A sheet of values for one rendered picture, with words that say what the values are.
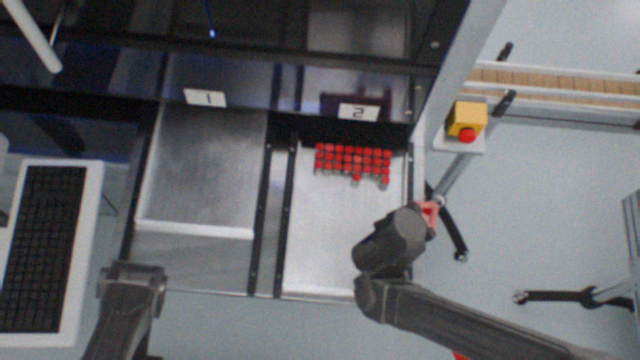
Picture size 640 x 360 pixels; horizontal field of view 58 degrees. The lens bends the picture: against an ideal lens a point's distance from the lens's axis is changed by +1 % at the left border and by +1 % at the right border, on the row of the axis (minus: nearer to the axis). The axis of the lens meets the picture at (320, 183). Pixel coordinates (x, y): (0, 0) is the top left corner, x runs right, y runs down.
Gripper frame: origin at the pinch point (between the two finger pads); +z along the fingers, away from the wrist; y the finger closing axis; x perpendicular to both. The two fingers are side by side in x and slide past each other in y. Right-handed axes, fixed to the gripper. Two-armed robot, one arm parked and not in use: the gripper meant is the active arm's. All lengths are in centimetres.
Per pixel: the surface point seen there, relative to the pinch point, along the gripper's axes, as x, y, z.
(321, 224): 5.4, -34.7, 6.5
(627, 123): -12, 9, 72
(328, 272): -4.3, -34.3, 0.8
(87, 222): 34, -71, -25
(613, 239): -65, -42, 141
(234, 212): 18.0, -45.4, -5.0
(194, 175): 30, -50, -6
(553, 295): -64, -52, 99
